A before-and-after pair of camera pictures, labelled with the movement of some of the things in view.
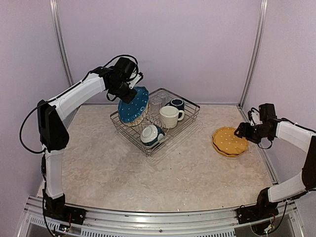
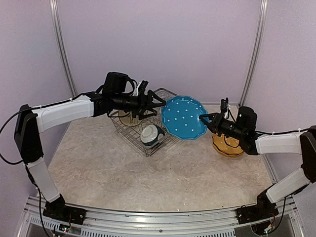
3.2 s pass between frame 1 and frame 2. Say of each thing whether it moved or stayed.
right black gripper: moved
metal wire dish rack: stayed
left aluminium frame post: stayed
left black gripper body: moved
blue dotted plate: moved
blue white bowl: stayed
